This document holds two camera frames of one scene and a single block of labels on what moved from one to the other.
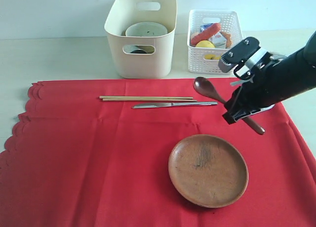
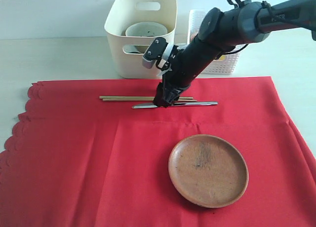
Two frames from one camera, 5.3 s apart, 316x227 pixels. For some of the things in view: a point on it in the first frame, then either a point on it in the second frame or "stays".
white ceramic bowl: [146, 29] stays
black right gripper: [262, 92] to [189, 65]
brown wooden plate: [208, 170] stays
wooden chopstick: [148, 99] stays
